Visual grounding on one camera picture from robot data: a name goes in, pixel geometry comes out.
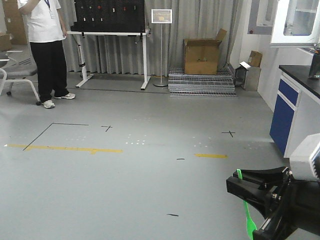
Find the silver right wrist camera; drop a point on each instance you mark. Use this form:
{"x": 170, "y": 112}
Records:
{"x": 305, "y": 159}

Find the white glass wall cabinet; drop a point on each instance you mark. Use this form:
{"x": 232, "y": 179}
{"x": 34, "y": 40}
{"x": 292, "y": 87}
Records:
{"x": 296, "y": 24}

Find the sign on metal stand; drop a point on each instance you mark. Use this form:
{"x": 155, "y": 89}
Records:
{"x": 161, "y": 17}

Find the black pegboard panel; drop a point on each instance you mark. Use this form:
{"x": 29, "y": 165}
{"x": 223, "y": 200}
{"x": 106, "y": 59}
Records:
{"x": 112, "y": 16}

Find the grey office chair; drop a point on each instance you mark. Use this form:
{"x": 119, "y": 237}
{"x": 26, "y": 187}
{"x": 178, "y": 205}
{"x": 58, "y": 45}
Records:
{"x": 11, "y": 71}

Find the blue and white lab cabinet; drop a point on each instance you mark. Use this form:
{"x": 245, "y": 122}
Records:
{"x": 297, "y": 108}

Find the green plastic spoon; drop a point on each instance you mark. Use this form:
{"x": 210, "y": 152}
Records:
{"x": 250, "y": 224}

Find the metal step stool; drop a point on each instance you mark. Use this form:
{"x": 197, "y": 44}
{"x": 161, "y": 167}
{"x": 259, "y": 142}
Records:
{"x": 247, "y": 77}

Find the stacked cardboard boxes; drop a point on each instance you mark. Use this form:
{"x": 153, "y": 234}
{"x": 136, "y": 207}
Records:
{"x": 15, "y": 28}

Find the grey curtain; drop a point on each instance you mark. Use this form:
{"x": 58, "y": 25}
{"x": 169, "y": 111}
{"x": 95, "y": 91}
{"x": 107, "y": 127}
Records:
{"x": 191, "y": 19}

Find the person in white shirt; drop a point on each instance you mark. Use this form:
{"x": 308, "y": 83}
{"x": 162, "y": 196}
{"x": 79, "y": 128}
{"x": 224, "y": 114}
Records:
{"x": 46, "y": 32}

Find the small cardboard box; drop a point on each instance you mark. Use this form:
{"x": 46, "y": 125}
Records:
{"x": 255, "y": 59}

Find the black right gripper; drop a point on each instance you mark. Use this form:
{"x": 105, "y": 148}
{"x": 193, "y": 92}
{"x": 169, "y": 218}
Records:
{"x": 286, "y": 203}

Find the stacked metal grates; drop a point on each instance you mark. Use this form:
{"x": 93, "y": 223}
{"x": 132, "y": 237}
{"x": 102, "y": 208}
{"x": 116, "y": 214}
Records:
{"x": 181, "y": 84}

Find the large open cardboard box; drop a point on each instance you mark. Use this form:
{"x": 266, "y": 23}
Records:
{"x": 201, "y": 56}

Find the white standing desk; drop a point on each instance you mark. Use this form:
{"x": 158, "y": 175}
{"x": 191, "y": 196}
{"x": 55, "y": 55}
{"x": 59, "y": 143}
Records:
{"x": 112, "y": 52}

